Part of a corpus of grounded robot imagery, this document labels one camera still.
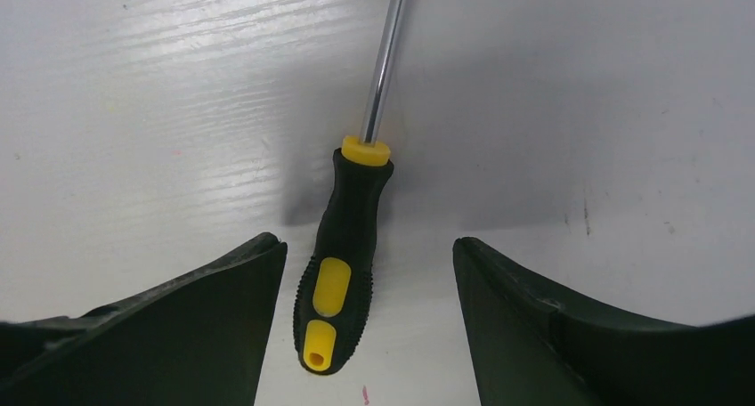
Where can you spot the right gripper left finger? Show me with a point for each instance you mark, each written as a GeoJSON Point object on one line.
{"type": "Point", "coordinates": [197, 339]}

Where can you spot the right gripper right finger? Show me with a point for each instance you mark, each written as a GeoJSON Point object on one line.
{"type": "Point", "coordinates": [534, 341]}

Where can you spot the yellow black screwdriver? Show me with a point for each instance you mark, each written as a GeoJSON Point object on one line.
{"type": "Point", "coordinates": [334, 294]}

